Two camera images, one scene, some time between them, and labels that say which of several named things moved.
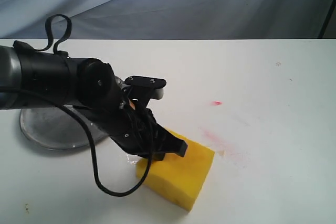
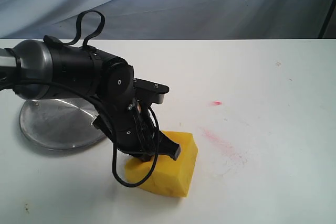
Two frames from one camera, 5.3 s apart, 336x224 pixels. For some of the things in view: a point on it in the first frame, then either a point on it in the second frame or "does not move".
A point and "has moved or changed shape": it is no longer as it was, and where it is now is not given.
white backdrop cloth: x=166 y=5 does not move
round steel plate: x=56 y=128 does not move
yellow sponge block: x=178 y=179 has moved or changed shape
